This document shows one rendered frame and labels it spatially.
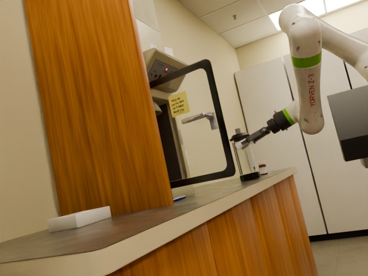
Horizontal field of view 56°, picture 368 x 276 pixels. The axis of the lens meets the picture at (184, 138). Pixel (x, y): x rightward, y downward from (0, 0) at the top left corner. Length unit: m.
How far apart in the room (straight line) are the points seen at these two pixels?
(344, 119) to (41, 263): 1.45
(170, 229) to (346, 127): 1.17
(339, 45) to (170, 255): 1.20
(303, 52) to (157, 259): 0.98
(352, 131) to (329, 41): 0.40
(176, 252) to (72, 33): 0.97
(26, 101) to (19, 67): 0.14
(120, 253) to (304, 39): 1.06
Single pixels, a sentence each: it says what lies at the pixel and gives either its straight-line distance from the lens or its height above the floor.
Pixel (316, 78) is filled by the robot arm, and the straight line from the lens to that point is 1.50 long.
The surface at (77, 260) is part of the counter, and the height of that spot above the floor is 0.93.
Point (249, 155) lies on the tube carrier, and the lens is 1.78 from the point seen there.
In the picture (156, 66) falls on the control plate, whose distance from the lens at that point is 1.37.
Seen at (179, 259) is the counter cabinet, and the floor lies 0.84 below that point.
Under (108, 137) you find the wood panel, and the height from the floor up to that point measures 1.22.
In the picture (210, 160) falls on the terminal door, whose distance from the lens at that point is 1.15.
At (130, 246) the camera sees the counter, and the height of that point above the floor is 0.92.
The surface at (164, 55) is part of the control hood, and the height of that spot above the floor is 1.50.
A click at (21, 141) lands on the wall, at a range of 1.45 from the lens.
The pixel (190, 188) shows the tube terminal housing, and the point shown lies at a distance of 1.54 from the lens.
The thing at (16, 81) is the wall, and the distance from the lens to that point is 1.52.
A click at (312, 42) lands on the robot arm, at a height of 1.41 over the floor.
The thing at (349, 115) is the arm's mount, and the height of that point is 1.14.
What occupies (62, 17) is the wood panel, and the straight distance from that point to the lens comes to 1.52.
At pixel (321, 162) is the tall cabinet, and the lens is 4.22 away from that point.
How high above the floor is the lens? 1.01
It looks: 7 degrees up
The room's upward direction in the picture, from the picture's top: 12 degrees counter-clockwise
